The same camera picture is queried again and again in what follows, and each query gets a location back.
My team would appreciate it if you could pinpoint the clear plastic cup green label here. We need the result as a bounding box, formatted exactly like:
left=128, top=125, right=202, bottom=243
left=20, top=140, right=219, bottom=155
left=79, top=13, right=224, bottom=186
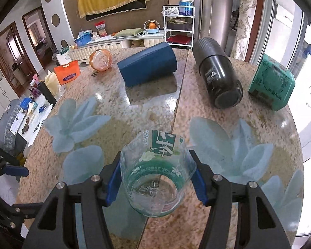
left=120, top=129, right=197, bottom=218

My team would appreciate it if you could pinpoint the white plastic bag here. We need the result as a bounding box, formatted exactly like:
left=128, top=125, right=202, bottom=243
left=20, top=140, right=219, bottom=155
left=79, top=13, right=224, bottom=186
left=162, top=6, right=180, bottom=16

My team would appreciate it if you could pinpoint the white television cabinet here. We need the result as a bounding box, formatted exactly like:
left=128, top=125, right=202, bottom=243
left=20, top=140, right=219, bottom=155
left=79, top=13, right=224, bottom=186
left=69, top=30, right=166, bottom=64

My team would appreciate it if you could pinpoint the dark blue cup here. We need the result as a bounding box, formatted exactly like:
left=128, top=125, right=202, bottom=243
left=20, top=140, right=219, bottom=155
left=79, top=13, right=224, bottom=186
left=117, top=41, right=177, bottom=88

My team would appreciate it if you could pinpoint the blue tissue pack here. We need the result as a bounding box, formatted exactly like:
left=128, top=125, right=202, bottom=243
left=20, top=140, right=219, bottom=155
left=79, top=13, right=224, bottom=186
left=179, top=1, right=193, bottom=16

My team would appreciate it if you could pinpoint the silver column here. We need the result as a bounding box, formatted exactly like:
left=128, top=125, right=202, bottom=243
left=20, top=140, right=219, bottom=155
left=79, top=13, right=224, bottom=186
left=201, top=0, right=235, bottom=57

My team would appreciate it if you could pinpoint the cream plastic jug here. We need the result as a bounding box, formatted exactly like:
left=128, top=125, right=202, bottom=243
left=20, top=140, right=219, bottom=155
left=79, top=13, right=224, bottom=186
left=45, top=71, right=60, bottom=96

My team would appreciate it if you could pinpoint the patterned cream curtain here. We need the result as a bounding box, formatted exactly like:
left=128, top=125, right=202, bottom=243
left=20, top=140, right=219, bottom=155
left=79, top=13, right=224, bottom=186
left=233, top=0, right=265, bottom=63

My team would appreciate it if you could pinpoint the red folded cloth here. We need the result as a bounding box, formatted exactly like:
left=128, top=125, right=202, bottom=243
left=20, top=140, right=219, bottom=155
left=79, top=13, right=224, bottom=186
left=166, top=35, right=192, bottom=44

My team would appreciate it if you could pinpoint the brown wooden door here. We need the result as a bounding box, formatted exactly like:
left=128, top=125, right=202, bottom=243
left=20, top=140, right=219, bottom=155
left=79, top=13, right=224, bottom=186
left=6, top=24, right=26, bottom=70

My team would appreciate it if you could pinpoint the side table with papers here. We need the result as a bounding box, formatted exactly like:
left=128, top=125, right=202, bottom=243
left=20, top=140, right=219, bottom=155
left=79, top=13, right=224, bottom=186
left=9, top=93, right=53, bottom=147

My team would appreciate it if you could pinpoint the orange clear plastic jar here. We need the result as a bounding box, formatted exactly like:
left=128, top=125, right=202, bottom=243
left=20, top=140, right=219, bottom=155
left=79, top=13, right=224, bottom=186
left=89, top=49, right=113, bottom=72

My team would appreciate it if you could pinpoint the green cushion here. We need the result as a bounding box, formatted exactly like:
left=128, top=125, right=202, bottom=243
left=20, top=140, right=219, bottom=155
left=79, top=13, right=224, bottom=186
left=113, top=28, right=143, bottom=39

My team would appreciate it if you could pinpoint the green tissue pack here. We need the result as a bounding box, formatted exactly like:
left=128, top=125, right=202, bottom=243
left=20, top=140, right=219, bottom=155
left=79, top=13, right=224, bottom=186
left=248, top=54, right=296, bottom=111

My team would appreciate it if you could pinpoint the blue basket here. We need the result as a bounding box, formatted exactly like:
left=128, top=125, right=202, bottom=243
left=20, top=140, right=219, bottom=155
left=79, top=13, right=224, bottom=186
left=75, top=35, right=92, bottom=46

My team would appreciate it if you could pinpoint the fruit bowl with oranges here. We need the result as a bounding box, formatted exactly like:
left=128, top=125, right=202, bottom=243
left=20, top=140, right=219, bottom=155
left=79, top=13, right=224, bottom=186
left=144, top=20, right=160, bottom=34

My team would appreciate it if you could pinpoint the grey patterned cloth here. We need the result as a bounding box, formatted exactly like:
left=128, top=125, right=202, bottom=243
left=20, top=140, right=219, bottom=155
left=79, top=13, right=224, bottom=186
left=0, top=100, right=21, bottom=148

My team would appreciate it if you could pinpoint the black television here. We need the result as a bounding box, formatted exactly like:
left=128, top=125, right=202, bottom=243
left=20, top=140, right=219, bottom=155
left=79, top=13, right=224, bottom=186
left=85, top=0, right=147, bottom=22

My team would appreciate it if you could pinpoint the orange carrier bag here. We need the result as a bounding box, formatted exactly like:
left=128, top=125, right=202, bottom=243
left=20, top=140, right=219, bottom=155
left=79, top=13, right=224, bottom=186
left=53, top=60, right=81, bottom=85

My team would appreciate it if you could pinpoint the red snack packet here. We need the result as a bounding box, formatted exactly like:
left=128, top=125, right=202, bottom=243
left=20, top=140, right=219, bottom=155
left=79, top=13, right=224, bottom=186
left=95, top=21, right=107, bottom=37

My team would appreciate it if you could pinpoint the white shelf rack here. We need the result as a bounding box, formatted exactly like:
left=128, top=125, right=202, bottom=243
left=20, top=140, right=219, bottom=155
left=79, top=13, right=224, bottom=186
left=162, top=5, right=195, bottom=50

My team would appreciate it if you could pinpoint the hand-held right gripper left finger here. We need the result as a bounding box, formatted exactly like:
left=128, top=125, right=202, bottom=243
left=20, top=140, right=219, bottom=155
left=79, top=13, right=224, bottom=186
left=22, top=150, right=123, bottom=249

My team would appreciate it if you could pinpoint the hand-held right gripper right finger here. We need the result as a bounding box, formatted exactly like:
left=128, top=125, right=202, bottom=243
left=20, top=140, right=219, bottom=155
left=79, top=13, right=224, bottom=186
left=189, top=149, right=293, bottom=249

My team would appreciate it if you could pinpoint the black thermos bottle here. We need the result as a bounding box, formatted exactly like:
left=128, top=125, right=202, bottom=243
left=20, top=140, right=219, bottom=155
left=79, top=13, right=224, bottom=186
left=192, top=37, right=243, bottom=109

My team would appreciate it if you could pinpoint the black cylinder bottle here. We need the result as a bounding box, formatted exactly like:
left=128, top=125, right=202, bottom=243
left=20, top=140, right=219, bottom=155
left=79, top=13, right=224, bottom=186
left=37, top=81, right=57, bottom=107

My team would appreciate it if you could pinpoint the dark brown box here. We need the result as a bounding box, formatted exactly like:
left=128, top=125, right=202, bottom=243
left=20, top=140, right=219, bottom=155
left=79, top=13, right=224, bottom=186
left=167, top=21, right=192, bottom=31

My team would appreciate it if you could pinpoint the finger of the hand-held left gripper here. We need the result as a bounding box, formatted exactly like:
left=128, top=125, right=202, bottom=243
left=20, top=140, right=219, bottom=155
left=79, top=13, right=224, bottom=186
left=0, top=187, right=44, bottom=242
left=0, top=156, right=29, bottom=184

